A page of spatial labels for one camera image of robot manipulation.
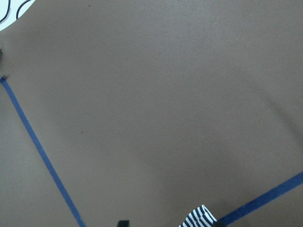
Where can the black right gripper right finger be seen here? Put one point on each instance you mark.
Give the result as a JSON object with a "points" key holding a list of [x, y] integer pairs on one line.
{"points": [[219, 223]]}

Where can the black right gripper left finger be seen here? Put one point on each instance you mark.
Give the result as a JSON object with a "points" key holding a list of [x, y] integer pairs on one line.
{"points": [[123, 223]]}

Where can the navy white striped polo shirt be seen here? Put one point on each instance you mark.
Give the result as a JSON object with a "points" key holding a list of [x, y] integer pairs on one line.
{"points": [[199, 217]]}

